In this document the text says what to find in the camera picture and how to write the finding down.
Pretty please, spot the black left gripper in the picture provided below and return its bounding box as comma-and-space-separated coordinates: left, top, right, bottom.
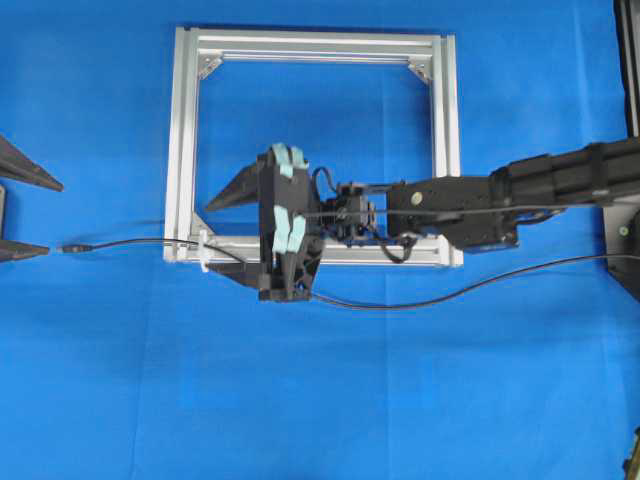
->
0, 137, 64, 263

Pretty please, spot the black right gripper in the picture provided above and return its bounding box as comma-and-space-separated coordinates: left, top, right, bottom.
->
206, 143, 390, 302

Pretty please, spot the black usb cable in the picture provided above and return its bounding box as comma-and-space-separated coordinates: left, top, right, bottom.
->
55, 238, 640, 312

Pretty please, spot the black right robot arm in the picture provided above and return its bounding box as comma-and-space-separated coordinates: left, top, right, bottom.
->
208, 138, 639, 302

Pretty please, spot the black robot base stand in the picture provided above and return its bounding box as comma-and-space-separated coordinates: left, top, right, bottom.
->
603, 1, 639, 299

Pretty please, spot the white zip tie loop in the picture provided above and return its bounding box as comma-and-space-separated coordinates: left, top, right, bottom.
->
197, 229, 211, 273

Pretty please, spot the blue cloth mat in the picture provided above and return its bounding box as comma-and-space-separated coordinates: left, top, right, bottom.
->
1, 1, 639, 479

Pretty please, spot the aluminium extrusion frame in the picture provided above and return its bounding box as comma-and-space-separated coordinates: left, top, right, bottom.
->
163, 27, 461, 264

